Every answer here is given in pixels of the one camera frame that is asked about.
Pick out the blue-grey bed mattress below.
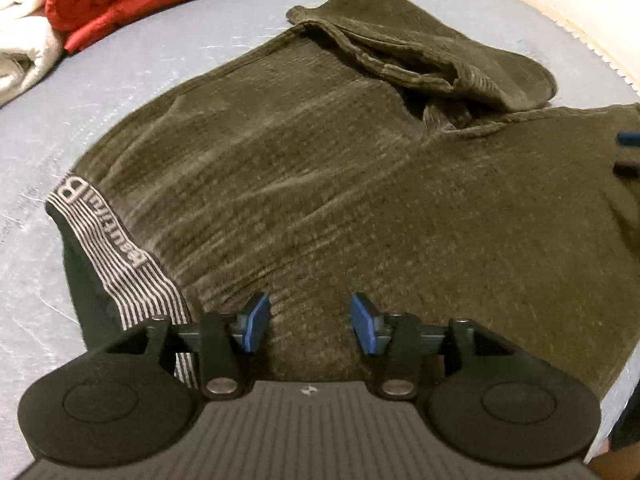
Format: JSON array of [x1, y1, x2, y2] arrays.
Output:
[[0, 0, 640, 480]]

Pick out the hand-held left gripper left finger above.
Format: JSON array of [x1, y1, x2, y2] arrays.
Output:
[[107, 292, 271, 402]]

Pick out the white cloth pile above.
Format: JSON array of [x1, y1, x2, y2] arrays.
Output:
[[0, 0, 67, 107]]

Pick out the wooden bed frame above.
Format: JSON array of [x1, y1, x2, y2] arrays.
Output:
[[425, 0, 640, 103]]

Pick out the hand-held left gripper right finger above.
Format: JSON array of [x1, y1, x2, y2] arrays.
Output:
[[349, 292, 507, 402]]

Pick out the olive corduroy pants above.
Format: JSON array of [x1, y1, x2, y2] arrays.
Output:
[[45, 0, 640, 396]]

